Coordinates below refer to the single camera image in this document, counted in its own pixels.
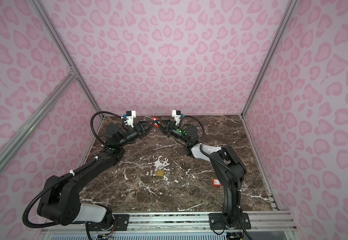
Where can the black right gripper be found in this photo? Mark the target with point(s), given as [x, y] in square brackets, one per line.
[171, 128]

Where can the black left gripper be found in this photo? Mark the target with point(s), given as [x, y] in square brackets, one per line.
[139, 129]

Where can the brass padlock silver shackle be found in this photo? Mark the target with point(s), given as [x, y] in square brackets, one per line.
[160, 172]

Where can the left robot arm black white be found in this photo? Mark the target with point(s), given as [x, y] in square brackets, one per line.
[59, 202]

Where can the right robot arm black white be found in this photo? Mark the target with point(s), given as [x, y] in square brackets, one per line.
[227, 165]

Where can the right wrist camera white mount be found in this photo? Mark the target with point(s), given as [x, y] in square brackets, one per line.
[177, 115]

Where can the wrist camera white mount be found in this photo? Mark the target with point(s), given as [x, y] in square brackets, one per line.
[128, 118]
[177, 115]

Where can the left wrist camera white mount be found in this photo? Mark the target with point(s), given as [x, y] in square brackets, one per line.
[128, 118]

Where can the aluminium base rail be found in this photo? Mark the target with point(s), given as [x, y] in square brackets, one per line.
[267, 225]

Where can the left corner aluminium post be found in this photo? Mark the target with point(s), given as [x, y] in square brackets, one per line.
[61, 46]

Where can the corner aluminium post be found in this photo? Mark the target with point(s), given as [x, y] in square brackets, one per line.
[61, 46]
[282, 29]

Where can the left diagonal aluminium frame bar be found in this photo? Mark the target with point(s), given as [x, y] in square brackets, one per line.
[21, 136]

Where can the right corner aluminium post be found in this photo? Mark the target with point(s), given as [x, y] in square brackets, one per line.
[282, 29]

